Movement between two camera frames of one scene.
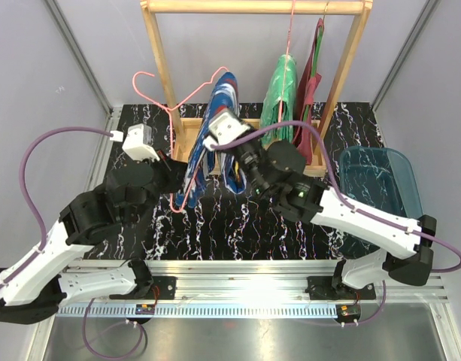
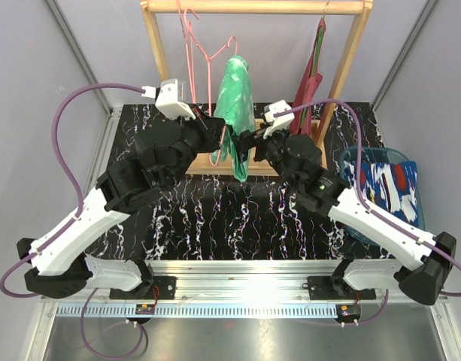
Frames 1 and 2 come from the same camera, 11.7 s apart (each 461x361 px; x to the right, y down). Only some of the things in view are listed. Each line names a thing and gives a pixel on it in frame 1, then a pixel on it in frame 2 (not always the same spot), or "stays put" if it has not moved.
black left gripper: x=163 y=165 → x=207 y=127
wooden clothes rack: x=180 y=126 stays put
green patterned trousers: x=279 y=103 → x=234 y=107
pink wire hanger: x=285 y=62 → x=212 y=156
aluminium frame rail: x=113 y=113 stays put
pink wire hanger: x=170 y=114 → x=188 y=42
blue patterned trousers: x=224 y=98 → x=389 y=187
